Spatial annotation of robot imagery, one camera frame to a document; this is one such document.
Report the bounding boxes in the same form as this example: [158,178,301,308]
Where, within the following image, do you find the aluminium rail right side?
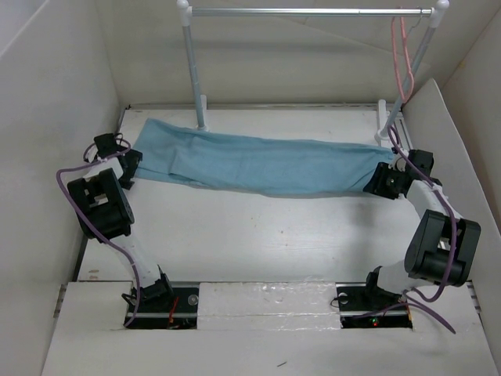
[394,113,413,150]

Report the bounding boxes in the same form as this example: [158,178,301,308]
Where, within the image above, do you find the white and silver clothes rack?
[176,1,450,147]

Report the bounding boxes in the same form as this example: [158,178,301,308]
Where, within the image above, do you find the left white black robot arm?
[67,133,175,311]

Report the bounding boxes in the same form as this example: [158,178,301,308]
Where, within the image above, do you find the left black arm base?
[122,284,200,330]

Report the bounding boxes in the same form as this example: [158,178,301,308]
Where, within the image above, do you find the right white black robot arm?
[362,148,481,309]

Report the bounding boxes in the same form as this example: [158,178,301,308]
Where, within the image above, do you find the pink clothes hanger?
[391,5,416,103]

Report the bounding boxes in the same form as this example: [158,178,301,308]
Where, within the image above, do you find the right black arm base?
[330,284,413,329]

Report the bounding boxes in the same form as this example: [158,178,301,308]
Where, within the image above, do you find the light blue trousers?
[134,119,394,197]

